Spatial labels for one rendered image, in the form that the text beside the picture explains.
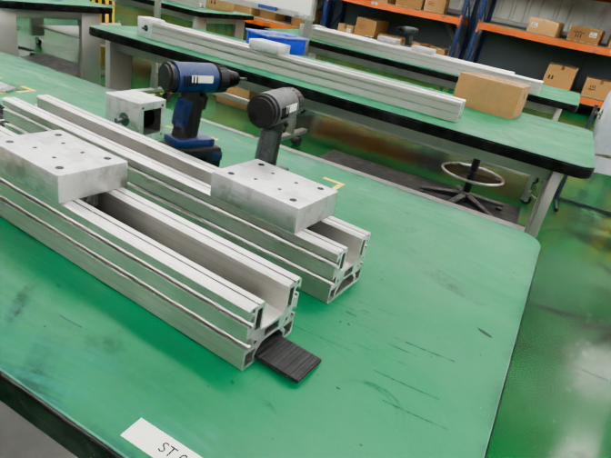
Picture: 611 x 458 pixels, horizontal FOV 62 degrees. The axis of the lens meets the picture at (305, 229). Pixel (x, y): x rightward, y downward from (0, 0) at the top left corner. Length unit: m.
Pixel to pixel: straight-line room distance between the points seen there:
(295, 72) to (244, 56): 0.29
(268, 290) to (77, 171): 0.30
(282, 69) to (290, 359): 1.96
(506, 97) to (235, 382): 2.20
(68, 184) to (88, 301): 0.16
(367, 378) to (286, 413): 0.12
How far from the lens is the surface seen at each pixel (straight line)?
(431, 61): 4.06
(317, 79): 2.37
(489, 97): 2.62
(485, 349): 0.75
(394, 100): 2.25
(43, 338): 0.64
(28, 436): 1.30
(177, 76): 1.05
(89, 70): 4.21
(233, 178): 0.76
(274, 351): 0.61
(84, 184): 0.75
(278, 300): 0.61
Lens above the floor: 1.18
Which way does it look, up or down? 26 degrees down
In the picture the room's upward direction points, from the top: 11 degrees clockwise
